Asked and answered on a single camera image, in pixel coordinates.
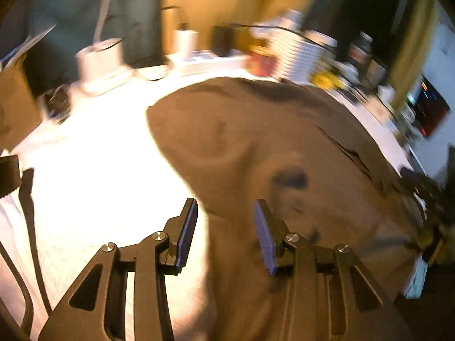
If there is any white desk lamp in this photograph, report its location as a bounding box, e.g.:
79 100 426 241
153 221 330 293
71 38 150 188
76 0 134 96

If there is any white plastic basket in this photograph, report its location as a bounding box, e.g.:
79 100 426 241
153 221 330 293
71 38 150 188
269 30 326 84

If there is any teal curtain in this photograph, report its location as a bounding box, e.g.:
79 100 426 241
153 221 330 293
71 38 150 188
0 0 167 93

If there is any black strap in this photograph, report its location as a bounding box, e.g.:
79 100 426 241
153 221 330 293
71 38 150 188
18 169 55 317

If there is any red candle jar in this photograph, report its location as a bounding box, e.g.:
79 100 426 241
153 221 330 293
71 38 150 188
249 46 278 77

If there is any white power strip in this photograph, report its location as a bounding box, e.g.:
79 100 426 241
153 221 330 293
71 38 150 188
167 51 250 77

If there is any brown t-shirt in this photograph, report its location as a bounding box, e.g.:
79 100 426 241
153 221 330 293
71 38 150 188
146 76 427 341

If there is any white charger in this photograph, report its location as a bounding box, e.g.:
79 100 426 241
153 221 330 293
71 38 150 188
173 28 198 61

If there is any cardboard box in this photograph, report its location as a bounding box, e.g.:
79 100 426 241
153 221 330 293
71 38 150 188
0 57 42 151

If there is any narrow yellow curtain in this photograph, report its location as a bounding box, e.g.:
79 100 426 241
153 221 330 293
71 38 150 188
387 0 443 114

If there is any black charger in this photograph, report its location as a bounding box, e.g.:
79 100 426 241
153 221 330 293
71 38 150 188
213 25 236 57

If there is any clear water bottle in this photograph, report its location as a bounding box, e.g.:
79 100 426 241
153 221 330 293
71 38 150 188
349 32 374 72

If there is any white textured tablecloth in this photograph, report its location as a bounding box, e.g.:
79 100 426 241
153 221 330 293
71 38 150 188
0 62 427 341

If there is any yellow snack bag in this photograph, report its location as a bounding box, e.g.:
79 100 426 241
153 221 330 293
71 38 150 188
311 69 348 89

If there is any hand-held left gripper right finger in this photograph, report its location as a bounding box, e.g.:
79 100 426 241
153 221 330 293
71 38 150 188
253 199 416 341

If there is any black tablet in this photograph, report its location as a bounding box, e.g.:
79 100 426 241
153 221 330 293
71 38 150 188
0 25 57 72

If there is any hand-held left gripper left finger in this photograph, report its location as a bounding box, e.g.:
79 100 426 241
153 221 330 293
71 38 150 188
38 198 198 341

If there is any clear jar with white lid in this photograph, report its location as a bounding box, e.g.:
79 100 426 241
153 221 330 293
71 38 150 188
306 30 338 57

